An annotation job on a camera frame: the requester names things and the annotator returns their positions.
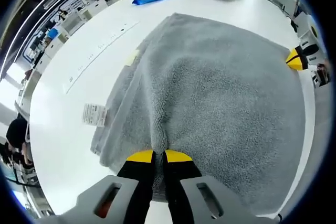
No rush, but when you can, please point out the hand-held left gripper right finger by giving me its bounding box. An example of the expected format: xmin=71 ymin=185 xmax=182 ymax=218
xmin=162 ymin=150 xmax=266 ymax=224

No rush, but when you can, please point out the grey towel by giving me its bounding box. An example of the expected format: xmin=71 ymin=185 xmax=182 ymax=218
xmin=83 ymin=13 xmax=307 ymax=211

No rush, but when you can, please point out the white table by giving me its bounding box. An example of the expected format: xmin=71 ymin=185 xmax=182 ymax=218
xmin=28 ymin=0 xmax=316 ymax=217

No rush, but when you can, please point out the white slatted chair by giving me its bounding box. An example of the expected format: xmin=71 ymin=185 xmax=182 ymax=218
xmin=61 ymin=11 xmax=88 ymax=35

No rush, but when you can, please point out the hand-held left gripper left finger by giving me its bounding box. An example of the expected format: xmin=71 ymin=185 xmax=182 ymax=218
xmin=62 ymin=150 xmax=156 ymax=224

